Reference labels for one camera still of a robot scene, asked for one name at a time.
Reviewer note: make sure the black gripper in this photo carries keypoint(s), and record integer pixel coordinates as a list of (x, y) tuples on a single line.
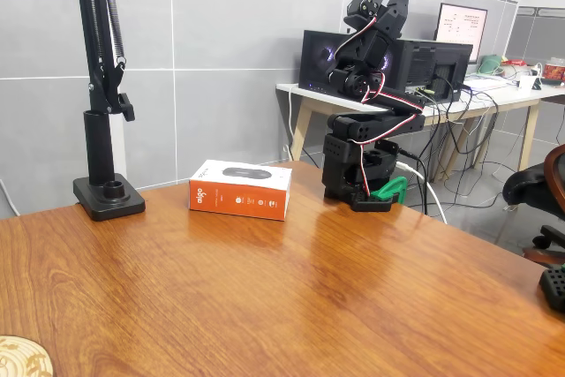
[(383, 18)]

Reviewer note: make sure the white orange mouse box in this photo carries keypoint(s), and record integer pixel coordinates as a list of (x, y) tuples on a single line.
[(238, 200)]

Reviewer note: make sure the black perforated arm base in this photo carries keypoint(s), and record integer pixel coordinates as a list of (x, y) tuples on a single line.
[(554, 288)]

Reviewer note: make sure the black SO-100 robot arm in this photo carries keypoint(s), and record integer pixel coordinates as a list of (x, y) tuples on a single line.
[(353, 165)]

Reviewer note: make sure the small white box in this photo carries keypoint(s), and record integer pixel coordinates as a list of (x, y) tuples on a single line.
[(527, 82)]

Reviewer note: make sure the computer monitor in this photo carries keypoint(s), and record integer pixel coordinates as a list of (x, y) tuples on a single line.
[(461, 28)]

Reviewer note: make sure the black computer case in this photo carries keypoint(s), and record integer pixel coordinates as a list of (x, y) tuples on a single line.
[(441, 63)]

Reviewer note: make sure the green cloth bundle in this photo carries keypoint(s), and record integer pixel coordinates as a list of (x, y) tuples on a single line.
[(490, 64)]

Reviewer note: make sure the white desk wooden legs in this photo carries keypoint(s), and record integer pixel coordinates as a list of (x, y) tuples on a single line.
[(485, 105)]

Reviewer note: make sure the red printed tin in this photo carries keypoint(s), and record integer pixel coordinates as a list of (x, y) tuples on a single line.
[(554, 71)]

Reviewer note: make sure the green plastic clamp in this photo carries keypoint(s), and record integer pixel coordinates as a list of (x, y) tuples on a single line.
[(390, 189)]

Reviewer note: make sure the black office chair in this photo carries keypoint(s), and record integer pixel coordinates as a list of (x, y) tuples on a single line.
[(529, 191)]

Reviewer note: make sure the black stand clamp base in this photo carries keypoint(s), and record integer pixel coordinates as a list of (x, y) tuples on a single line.
[(99, 147)]

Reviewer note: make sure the round wooden coaster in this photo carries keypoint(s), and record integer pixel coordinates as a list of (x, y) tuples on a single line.
[(20, 357)]

